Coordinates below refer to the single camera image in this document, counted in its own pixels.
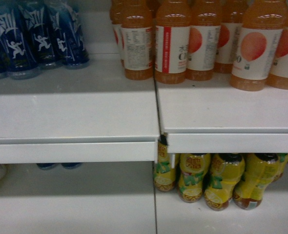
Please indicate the yellow lemon tea bottle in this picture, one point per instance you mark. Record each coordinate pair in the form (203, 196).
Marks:
(260, 171)
(225, 172)
(193, 169)
(165, 171)

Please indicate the white upper shelf left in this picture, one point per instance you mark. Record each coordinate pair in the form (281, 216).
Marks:
(94, 114)

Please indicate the white shelf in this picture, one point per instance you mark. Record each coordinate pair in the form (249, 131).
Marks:
(94, 114)
(213, 117)

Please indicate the white upper shelf right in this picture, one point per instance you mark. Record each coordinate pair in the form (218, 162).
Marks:
(213, 117)

